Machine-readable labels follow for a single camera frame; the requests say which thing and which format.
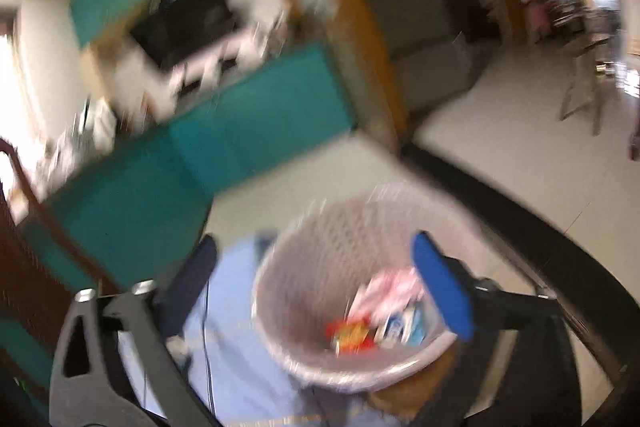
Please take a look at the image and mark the white blue bread wrapper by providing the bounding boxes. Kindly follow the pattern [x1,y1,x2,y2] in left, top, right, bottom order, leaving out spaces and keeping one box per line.
[374,301,428,349]

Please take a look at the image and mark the pink tissue packet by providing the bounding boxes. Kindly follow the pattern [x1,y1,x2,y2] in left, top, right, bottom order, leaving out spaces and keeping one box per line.
[346,268,425,325]

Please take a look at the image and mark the red snack packet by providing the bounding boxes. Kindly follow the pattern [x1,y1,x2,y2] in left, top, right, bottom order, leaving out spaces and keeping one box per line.
[326,319,376,355]

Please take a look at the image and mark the white plastic waste basket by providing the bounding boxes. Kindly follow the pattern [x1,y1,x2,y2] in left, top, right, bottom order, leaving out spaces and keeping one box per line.
[252,182,491,393]

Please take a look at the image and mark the teal kitchen base cabinets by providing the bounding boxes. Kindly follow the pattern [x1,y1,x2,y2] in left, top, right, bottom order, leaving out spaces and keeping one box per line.
[1,42,355,385]

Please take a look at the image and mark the brown wooden chair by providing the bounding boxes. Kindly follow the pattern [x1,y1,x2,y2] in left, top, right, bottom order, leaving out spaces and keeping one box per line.
[0,135,116,358]

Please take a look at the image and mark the blue cloth table cover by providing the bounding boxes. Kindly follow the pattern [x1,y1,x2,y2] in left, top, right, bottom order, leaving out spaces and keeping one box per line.
[117,233,402,427]

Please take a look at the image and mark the wooden stool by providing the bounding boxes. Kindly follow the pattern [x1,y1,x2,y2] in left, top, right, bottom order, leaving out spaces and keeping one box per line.
[559,32,612,136]

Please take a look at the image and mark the black range hood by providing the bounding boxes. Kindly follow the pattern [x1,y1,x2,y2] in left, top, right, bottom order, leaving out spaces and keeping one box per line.
[129,0,242,72]

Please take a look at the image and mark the wooden door frame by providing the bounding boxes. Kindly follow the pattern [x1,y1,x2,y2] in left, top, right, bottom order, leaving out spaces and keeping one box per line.
[331,0,408,150]

